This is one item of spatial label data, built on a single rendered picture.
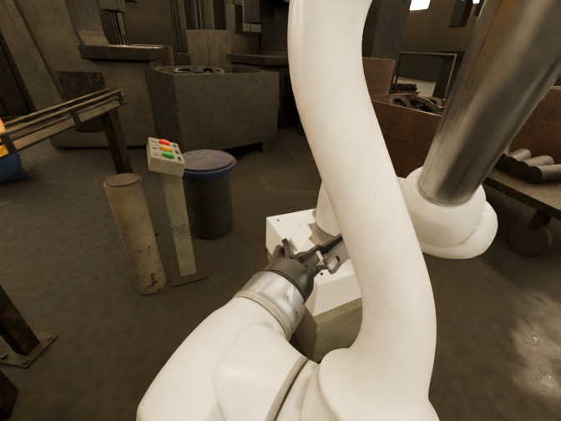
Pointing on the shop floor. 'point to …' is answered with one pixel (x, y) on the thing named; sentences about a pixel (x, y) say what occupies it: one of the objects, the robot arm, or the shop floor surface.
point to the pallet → (405, 88)
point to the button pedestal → (179, 227)
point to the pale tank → (193, 21)
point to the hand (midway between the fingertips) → (332, 223)
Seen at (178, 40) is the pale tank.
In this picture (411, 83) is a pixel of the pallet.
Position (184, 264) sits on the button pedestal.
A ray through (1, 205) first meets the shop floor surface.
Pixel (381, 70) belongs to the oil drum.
